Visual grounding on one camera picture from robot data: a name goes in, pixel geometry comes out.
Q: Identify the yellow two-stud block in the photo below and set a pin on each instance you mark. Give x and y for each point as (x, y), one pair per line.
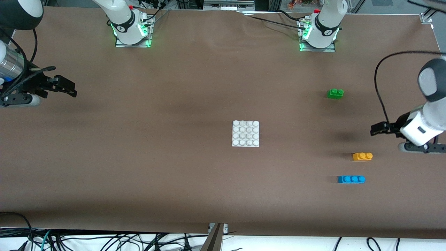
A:
(362, 157)

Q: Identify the white studded base plate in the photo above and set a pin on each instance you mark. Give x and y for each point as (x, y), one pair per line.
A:
(245, 134)

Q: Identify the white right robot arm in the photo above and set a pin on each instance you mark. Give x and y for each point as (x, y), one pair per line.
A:
(122, 21)

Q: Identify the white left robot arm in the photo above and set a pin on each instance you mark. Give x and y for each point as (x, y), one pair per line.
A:
(324, 21)

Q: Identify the green two-stud block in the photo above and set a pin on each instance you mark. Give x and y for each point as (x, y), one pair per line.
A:
(334, 94)

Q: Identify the blue three-stud block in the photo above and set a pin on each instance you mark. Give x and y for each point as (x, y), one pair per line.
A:
(350, 180)

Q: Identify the brown table cover sheet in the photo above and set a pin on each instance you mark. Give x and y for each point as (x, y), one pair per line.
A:
(209, 87)

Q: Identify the orange plastic parts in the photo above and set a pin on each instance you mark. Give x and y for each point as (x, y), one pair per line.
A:
(299, 3)

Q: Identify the aluminium profile post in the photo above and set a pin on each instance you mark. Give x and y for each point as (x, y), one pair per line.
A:
(427, 16)

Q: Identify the metal table bracket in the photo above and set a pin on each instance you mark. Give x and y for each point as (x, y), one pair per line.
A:
(214, 240)

